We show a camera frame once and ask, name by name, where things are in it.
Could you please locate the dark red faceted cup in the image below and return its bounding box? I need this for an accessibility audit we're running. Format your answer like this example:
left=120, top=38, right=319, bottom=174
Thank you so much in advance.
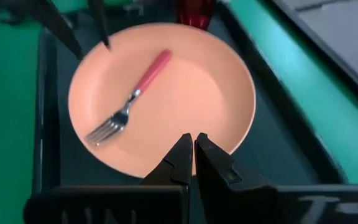
left=176, top=0, right=218, bottom=31

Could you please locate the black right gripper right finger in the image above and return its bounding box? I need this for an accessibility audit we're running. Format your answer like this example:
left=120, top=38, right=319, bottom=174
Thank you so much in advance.
left=193, top=132, right=278, bottom=224

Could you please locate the dark green plastic tray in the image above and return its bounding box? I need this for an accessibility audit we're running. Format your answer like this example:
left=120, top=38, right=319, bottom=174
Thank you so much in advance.
left=31, top=2, right=349, bottom=224

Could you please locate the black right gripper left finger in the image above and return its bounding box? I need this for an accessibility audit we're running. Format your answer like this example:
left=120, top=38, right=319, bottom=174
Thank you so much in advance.
left=139, top=132, right=195, bottom=188

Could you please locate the peach round plate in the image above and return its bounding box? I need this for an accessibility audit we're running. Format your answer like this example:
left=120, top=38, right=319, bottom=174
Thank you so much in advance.
left=67, top=22, right=257, bottom=179

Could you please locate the fork with pink handle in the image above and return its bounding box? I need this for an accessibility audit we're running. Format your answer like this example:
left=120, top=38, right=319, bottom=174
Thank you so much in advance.
left=84, top=49, right=173, bottom=147

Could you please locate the black metal table frame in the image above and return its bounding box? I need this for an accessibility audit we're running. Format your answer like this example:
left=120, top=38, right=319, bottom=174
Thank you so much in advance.
left=266, top=0, right=358, bottom=118

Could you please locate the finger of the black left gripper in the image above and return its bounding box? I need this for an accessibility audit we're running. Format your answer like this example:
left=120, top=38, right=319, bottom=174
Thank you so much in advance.
left=29, top=0, right=86, bottom=61
left=87, top=0, right=112, bottom=51

